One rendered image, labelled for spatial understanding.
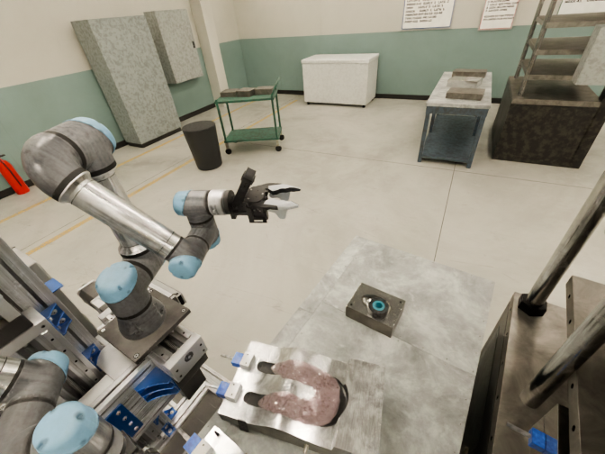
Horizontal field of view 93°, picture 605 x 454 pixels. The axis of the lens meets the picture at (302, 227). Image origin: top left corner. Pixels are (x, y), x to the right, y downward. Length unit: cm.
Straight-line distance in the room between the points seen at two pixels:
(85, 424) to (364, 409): 69
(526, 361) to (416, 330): 38
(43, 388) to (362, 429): 76
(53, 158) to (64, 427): 53
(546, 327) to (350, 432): 92
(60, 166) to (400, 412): 117
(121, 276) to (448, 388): 112
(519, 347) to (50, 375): 143
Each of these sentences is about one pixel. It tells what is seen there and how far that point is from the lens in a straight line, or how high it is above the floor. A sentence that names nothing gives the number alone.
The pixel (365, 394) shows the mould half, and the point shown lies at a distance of 104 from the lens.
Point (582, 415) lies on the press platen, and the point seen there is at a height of 104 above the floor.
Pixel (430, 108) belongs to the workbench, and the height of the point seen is 73.
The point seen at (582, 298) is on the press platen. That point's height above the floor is 104.
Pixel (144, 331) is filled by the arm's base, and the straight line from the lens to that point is 113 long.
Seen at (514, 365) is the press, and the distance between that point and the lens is 138.
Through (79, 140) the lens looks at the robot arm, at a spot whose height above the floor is 165.
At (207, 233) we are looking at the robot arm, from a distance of 90.
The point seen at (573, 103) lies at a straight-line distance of 469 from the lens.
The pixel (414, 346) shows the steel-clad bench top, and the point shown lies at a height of 80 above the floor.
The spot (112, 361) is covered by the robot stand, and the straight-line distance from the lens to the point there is 128.
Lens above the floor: 187
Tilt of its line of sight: 37 degrees down
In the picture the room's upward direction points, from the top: 6 degrees counter-clockwise
